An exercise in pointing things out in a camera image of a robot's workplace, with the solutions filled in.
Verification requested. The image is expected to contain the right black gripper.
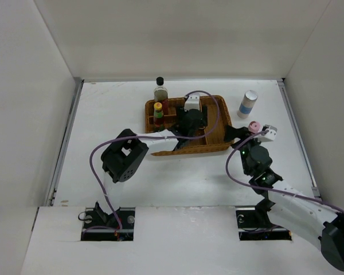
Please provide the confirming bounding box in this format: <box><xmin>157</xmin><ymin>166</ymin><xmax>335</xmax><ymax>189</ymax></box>
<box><xmin>224</xmin><ymin>124</ymin><xmax>267</xmax><ymax>175</ymax></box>

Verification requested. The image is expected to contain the red chili sauce bottle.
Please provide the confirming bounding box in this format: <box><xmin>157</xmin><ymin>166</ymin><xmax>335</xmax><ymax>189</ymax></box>
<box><xmin>153</xmin><ymin>102</ymin><xmax>165</xmax><ymax>131</ymax></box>

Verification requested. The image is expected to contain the dark sauce bottle black cap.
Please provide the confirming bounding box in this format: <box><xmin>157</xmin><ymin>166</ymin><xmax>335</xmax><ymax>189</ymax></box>
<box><xmin>154</xmin><ymin>77</ymin><xmax>169</xmax><ymax>115</ymax></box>

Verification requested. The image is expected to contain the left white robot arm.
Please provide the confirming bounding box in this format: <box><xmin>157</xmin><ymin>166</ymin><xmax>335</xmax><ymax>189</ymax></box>
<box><xmin>101</xmin><ymin>106</ymin><xmax>208</xmax><ymax>210</ymax></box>

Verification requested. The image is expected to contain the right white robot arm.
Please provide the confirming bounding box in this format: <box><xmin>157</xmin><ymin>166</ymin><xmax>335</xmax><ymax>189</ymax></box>
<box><xmin>224</xmin><ymin>125</ymin><xmax>344</xmax><ymax>272</ymax></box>

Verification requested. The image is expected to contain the brown wicker divided tray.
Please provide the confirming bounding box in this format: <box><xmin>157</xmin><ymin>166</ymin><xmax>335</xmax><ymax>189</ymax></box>
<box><xmin>144</xmin><ymin>95</ymin><xmax>233</xmax><ymax>157</ymax></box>

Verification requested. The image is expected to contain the pink cap spice jar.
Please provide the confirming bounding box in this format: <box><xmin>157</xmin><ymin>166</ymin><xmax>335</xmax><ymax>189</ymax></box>
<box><xmin>248</xmin><ymin>121</ymin><xmax>261</xmax><ymax>134</ymax></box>

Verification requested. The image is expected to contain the white blue cylindrical shaker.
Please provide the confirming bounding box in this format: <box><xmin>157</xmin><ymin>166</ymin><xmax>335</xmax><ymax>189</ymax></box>
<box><xmin>237</xmin><ymin>90</ymin><xmax>258</xmax><ymax>119</ymax></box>

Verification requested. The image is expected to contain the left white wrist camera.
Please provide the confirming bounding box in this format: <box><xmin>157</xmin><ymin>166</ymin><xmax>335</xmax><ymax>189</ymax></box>
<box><xmin>183</xmin><ymin>93</ymin><xmax>201</xmax><ymax>112</ymax></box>

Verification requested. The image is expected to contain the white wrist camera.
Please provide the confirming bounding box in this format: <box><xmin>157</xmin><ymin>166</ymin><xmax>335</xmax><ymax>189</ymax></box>
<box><xmin>256</xmin><ymin>124</ymin><xmax>277</xmax><ymax>142</ymax></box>
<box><xmin>183</xmin><ymin>93</ymin><xmax>201</xmax><ymax>112</ymax></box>

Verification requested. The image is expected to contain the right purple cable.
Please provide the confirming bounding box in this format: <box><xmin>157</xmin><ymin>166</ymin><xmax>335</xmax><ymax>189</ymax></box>
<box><xmin>225</xmin><ymin>130</ymin><xmax>344</xmax><ymax>220</ymax></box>

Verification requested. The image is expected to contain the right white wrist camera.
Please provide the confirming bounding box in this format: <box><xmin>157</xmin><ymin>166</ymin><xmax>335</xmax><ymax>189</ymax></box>
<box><xmin>256</xmin><ymin>124</ymin><xmax>277</xmax><ymax>142</ymax></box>

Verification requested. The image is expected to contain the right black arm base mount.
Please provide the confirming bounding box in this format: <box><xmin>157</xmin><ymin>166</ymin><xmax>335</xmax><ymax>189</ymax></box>
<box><xmin>236</xmin><ymin>199</ymin><xmax>292</xmax><ymax>241</ymax></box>

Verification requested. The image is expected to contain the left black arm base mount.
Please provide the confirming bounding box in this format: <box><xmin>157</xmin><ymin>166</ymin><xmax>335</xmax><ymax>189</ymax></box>
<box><xmin>78</xmin><ymin>202</ymin><xmax>136</xmax><ymax>242</ymax></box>

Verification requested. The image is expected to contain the left metal table rail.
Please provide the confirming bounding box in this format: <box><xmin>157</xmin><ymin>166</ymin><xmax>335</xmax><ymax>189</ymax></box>
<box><xmin>43</xmin><ymin>77</ymin><xmax>84</xmax><ymax>206</ymax></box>

